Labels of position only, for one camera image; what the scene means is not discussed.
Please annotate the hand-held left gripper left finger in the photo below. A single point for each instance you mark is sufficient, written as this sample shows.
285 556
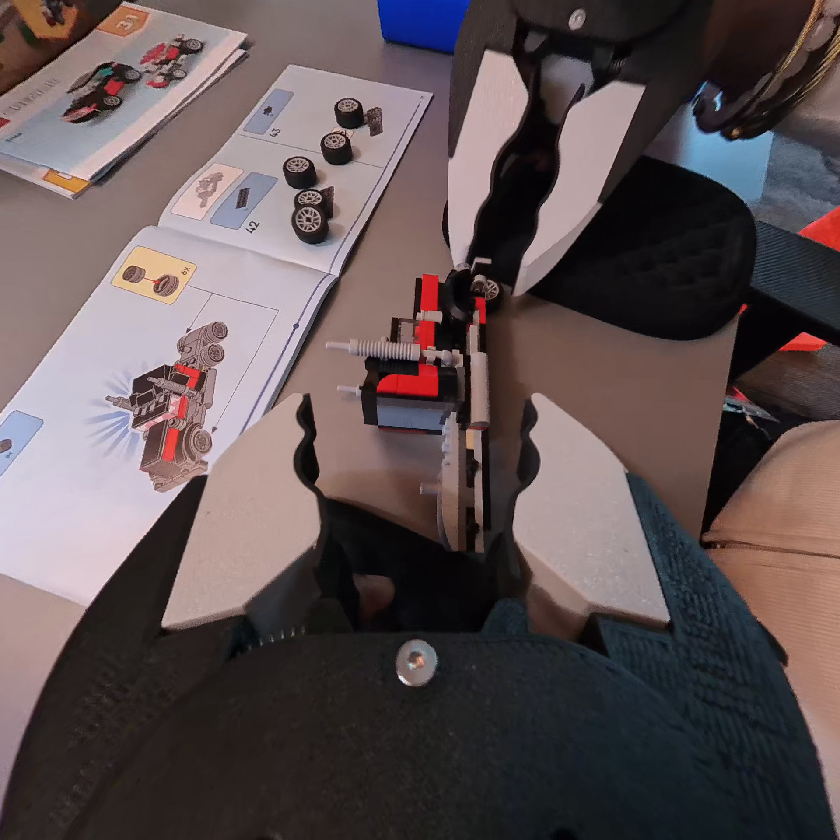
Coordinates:
243 538

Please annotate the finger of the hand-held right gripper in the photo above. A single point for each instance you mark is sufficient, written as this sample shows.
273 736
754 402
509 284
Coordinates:
597 171
479 131

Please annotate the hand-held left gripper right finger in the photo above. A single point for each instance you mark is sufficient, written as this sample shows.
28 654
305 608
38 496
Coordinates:
584 525

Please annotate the small lego wheel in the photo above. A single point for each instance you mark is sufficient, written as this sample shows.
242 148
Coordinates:
483 286
310 226
313 200
348 112
337 147
299 172

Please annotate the red black lego vehicle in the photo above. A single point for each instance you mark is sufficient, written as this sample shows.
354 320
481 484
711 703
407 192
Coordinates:
414 381

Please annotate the open lego instruction booklet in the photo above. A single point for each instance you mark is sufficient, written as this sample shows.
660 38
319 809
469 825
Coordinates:
263 282

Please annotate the closed lego instruction booklet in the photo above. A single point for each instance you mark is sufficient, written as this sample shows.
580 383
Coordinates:
131 118

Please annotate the lego set box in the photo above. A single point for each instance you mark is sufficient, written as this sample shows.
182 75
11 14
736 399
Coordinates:
33 33

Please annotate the person's right hand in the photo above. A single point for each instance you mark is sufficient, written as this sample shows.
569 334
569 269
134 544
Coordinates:
742 79

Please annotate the black quilted pad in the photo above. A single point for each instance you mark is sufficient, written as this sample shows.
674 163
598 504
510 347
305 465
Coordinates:
670 263

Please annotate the large blue plastic bin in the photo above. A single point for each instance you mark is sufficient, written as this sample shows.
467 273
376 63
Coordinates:
420 20

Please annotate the orange plastic object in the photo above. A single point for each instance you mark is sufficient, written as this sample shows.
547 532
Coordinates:
801 344

